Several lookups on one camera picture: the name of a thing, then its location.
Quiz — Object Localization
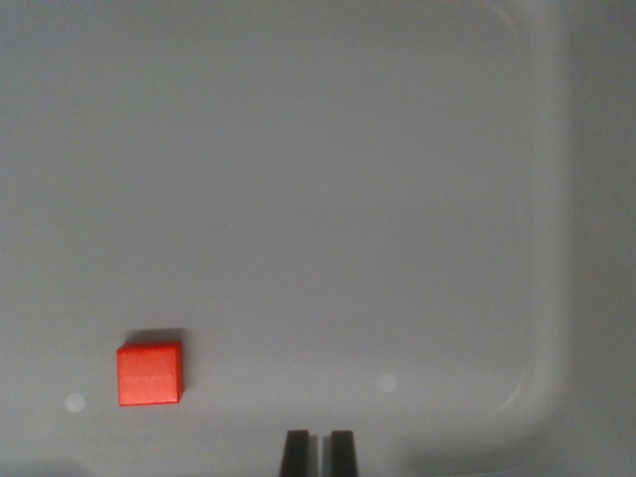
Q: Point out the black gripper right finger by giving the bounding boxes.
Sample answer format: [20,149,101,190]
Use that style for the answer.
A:
[329,429,361,477]

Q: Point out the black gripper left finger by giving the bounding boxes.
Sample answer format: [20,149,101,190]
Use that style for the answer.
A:
[279,429,311,477]

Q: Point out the red wooden block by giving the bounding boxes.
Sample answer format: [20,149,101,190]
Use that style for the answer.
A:
[116,340,185,407]

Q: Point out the white plastic tray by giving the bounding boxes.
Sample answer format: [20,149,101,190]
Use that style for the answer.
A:
[0,0,636,477]

